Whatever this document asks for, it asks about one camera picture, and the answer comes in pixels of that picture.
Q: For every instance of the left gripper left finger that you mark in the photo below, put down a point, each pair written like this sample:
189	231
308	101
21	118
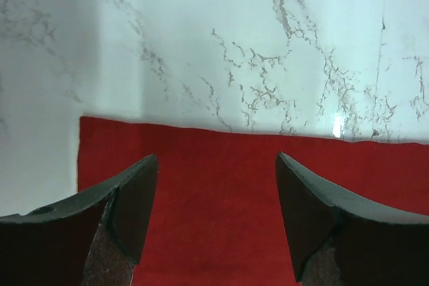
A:
94	237

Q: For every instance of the dark red t shirt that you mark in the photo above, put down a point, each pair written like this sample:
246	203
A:
216	218

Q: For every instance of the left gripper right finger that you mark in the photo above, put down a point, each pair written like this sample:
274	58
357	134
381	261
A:
337	237

